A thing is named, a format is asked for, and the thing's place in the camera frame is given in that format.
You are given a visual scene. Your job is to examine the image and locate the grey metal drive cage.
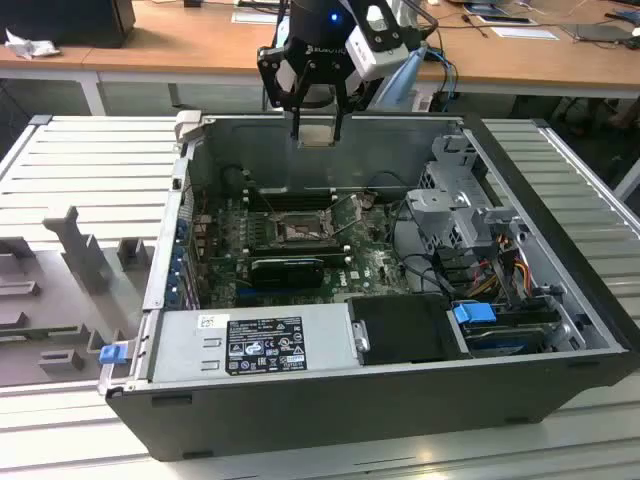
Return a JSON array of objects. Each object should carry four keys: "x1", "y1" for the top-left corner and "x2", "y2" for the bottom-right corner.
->
[{"x1": 404, "y1": 132, "x2": 531, "y2": 251}]

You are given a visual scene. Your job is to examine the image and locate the yellow orange wire bundle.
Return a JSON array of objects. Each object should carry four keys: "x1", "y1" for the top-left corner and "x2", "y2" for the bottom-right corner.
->
[{"x1": 469, "y1": 249, "x2": 531, "y2": 301}]

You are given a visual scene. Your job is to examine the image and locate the blue cable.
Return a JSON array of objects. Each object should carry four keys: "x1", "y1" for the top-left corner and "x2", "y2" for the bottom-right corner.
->
[{"x1": 424, "y1": 47, "x2": 459, "y2": 101}]

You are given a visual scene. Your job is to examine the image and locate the white paper sheet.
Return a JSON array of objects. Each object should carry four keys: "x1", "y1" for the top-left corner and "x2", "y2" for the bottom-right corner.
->
[{"x1": 492, "y1": 25, "x2": 560, "y2": 41}]

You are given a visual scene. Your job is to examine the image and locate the flat dark phone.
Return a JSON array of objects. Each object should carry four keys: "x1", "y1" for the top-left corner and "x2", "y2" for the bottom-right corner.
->
[{"x1": 477, "y1": 14, "x2": 536, "y2": 25}]

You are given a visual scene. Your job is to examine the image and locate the wooden desk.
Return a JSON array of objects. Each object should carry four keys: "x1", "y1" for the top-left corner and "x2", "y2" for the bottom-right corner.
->
[{"x1": 0, "y1": 0, "x2": 640, "y2": 116}]

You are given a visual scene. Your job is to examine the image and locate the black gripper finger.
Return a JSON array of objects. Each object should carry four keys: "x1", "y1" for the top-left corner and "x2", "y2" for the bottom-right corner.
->
[
  {"x1": 332, "y1": 74, "x2": 372, "y2": 146},
  {"x1": 257, "y1": 46, "x2": 317, "y2": 147}
]

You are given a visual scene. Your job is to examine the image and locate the black open PC case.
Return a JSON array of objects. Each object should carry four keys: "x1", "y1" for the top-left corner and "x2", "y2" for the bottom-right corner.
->
[{"x1": 97, "y1": 110, "x2": 640, "y2": 464}]

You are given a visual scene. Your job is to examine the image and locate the green motherboard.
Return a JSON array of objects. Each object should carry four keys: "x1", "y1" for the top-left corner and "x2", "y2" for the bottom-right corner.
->
[{"x1": 192, "y1": 192, "x2": 436, "y2": 309}]

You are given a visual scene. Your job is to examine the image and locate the hard disk in blue carrier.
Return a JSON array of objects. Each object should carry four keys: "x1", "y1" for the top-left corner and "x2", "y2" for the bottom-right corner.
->
[{"x1": 451, "y1": 299, "x2": 559, "y2": 359}]

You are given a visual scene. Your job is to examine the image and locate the CPU socket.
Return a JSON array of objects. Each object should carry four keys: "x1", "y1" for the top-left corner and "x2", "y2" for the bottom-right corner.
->
[{"x1": 272, "y1": 209, "x2": 336, "y2": 247}]

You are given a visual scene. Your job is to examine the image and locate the black RAM slot row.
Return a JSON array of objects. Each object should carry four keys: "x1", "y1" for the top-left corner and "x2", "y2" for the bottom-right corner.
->
[
  {"x1": 244, "y1": 238, "x2": 351, "y2": 264},
  {"x1": 247, "y1": 185, "x2": 332, "y2": 212}
]

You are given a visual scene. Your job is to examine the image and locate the silver square CPU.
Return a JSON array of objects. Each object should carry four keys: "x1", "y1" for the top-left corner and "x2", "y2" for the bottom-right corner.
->
[{"x1": 298, "y1": 124, "x2": 335, "y2": 148}]

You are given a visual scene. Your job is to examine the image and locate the black computer tower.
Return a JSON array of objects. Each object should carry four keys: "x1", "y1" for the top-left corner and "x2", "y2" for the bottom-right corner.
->
[{"x1": 0, "y1": 0, "x2": 136, "y2": 50}]

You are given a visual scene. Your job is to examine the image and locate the crumpled white paper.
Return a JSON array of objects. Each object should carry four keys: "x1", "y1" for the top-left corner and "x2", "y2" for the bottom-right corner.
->
[{"x1": 3, "y1": 27, "x2": 62, "y2": 60}]

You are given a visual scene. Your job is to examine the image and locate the grey parts rack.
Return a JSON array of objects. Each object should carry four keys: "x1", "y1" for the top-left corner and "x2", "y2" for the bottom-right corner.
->
[{"x1": 0, "y1": 204, "x2": 156, "y2": 389}]

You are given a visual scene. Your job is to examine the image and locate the white flat paper pad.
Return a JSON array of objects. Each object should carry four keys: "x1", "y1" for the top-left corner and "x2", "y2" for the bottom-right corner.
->
[{"x1": 232, "y1": 12, "x2": 286, "y2": 25}]

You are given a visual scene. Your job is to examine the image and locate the metal socket cover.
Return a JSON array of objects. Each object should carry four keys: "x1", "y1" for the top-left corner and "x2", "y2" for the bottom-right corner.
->
[{"x1": 326, "y1": 193, "x2": 365, "y2": 237}]

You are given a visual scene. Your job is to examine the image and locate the grey power supply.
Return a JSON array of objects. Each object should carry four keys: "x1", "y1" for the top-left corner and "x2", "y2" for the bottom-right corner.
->
[{"x1": 149, "y1": 302, "x2": 361, "y2": 384}]

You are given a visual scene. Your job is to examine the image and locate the pale blue teach pendant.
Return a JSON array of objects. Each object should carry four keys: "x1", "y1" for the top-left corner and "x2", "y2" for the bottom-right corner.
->
[{"x1": 372, "y1": 42, "x2": 430, "y2": 109}]

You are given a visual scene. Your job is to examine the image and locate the black graphics card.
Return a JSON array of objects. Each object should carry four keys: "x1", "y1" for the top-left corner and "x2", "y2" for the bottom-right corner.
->
[{"x1": 249, "y1": 257, "x2": 326, "y2": 289}]

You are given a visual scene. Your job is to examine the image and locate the black plastic shroud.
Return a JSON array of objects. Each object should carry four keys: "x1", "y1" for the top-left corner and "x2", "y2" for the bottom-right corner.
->
[{"x1": 344, "y1": 293, "x2": 474, "y2": 366}]

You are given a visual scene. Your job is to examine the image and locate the green RAM stick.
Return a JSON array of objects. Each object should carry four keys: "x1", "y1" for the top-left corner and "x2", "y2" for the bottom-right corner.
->
[{"x1": 0, "y1": 327, "x2": 51, "y2": 344}]

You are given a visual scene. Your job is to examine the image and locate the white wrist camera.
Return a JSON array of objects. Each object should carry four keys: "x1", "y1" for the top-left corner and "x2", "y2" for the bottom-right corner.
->
[{"x1": 347, "y1": 19, "x2": 410, "y2": 81}]

